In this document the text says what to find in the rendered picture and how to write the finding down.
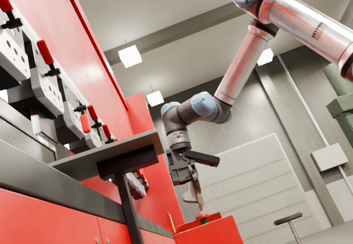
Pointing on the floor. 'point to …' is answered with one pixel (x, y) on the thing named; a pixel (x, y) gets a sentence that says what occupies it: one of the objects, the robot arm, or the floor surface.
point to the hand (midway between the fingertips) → (202, 206)
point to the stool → (290, 224)
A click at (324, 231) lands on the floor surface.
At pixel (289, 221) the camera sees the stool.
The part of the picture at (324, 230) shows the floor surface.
